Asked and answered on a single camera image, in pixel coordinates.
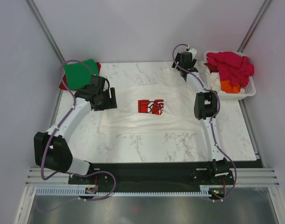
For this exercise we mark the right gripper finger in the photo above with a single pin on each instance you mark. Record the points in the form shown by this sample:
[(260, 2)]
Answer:
[(192, 65), (177, 59)]

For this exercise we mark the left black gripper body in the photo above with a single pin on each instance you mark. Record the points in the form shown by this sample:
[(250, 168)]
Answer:
[(104, 101)]

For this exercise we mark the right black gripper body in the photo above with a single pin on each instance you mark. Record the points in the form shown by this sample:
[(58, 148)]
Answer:
[(191, 61)]

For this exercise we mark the crimson pink t shirt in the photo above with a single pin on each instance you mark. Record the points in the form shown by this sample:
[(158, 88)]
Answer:
[(231, 67)]

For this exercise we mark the white Coca-Cola t shirt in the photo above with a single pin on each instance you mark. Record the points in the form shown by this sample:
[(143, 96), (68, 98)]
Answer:
[(176, 116)]

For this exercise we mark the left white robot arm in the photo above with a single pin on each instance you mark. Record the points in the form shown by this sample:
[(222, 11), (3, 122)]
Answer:
[(51, 147)]

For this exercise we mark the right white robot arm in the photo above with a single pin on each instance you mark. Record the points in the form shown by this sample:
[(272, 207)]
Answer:
[(207, 105)]

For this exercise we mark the dark red garment in basket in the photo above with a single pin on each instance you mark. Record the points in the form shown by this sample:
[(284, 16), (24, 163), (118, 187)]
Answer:
[(213, 68)]

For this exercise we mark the cream t shirt in basket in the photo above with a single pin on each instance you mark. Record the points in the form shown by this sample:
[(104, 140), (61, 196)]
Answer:
[(215, 83)]

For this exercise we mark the folded green t shirt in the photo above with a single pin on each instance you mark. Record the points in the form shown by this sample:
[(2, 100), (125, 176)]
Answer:
[(77, 75)]

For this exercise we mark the orange t shirt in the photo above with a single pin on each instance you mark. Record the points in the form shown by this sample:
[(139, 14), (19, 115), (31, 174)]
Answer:
[(228, 88)]

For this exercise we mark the white plastic laundry basket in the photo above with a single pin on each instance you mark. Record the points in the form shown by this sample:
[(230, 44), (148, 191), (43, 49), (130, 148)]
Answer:
[(247, 91)]

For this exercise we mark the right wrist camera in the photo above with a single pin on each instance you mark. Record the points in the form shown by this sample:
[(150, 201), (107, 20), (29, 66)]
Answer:
[(192, 51)]

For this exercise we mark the right aluminium corner post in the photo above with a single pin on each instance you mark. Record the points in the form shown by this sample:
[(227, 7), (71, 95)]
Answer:
[(254, 25)]

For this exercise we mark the aluminium corner post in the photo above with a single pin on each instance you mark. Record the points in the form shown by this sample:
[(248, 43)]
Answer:
[(254, 25), (46, 31)]

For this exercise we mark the white slotted cable duct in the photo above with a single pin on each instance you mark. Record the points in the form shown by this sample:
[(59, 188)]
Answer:
[(86, 191)]

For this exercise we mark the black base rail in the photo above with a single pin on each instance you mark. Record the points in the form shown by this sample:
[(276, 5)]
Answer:
[(158, 177)]

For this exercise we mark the left aluminium corner post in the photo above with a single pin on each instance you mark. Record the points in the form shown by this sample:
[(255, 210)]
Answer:
[(46, 31)]

